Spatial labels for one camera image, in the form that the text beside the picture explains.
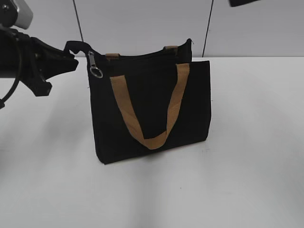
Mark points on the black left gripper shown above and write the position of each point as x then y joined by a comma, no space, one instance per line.
36,60

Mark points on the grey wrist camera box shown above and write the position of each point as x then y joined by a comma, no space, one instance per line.
24,14

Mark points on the silver zipper pull with ring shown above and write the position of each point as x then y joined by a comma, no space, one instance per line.
94,70

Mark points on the black tote bag tan handles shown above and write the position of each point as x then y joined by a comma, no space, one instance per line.
148,103

